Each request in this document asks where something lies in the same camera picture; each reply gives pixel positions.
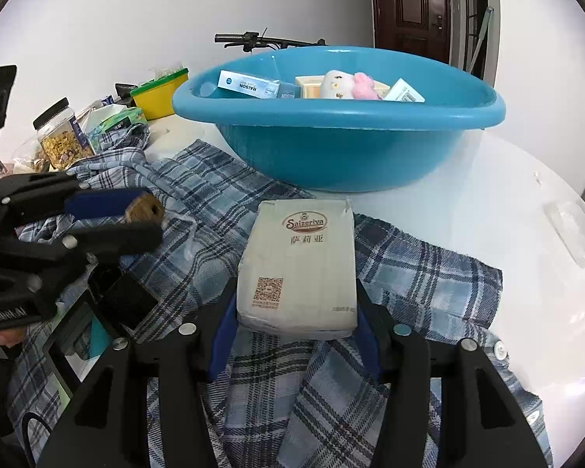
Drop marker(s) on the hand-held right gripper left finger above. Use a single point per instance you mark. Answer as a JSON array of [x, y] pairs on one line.
[[222, 341]]

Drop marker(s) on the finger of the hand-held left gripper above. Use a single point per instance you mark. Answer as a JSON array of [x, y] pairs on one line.
[[102, 202], [122, 240]]

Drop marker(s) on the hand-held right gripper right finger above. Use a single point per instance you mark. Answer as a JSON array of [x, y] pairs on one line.
[[370, 346]]

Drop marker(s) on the brown-haired doll figure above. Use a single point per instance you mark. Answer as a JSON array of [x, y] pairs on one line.
[[144, 210]]

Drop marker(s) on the white napkin pack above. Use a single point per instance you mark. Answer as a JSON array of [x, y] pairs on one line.
[[297, 273]]

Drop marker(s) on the light blue tower-print box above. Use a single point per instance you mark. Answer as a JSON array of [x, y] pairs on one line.
[[246, 85]]

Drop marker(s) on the blue plastic basin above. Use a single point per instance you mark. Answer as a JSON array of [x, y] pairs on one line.
[[331, 151]]

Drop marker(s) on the white printed box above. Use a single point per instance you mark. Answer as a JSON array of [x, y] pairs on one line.
[[404, 92]]

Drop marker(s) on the person's left hand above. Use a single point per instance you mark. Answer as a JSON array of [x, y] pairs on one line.
[[10, 337]]

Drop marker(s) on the black framed tablet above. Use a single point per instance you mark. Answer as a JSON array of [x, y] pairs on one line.
[[122, 297]]

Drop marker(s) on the clear cereal jar black lid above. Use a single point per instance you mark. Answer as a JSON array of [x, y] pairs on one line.
[[63, 148]]

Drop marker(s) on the blue plaid shirt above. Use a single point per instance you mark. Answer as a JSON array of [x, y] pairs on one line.
[[419, 278]]

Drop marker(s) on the green floral tissue pack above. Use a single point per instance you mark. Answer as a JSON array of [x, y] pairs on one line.
[[119, 119]]

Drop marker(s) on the clear snack bag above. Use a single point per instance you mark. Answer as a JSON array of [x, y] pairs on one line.
[[29, 156]]

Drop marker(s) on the blue snack packet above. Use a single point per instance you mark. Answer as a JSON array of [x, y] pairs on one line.
[[108, 100]]

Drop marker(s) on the light blue packet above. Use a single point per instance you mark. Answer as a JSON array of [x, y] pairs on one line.
[[100, 341]]

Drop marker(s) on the black snack bag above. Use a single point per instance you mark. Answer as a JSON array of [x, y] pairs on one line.
[[123, 88]]

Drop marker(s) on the yellow tub with green rim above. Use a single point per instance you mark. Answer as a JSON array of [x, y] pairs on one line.
[[161, 100]]

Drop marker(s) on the bunch of clear sachets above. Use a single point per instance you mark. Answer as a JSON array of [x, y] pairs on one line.
[[168, 70]]

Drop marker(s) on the clear plastic container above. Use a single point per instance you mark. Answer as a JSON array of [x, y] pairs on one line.
[[573, 231]]

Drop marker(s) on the pale yellow box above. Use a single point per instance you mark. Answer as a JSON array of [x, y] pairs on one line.
[[379, 88], [309, 87]]

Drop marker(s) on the white and pink plush toy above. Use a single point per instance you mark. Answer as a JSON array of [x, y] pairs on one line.
[[336, 85]]

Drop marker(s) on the dark brown door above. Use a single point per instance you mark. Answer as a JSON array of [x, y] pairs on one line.
[[409, 9]]

